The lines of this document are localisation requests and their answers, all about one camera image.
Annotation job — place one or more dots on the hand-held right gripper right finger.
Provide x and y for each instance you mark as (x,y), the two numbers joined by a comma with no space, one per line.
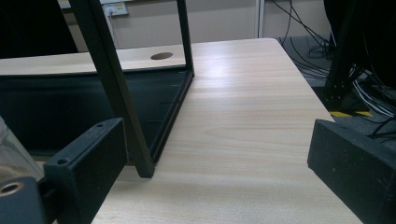
(358,174)

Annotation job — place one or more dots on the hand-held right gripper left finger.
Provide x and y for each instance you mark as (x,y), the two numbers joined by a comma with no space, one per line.
(87,168)

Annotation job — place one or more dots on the black metal shelf rack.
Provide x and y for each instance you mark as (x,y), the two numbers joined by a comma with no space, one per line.
(106,65)

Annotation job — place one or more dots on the black stand with striped base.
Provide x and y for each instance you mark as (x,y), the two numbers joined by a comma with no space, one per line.
(341,71)

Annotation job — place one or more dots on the black curtain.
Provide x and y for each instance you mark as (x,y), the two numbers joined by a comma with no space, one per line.
(381,34)
(31,28)

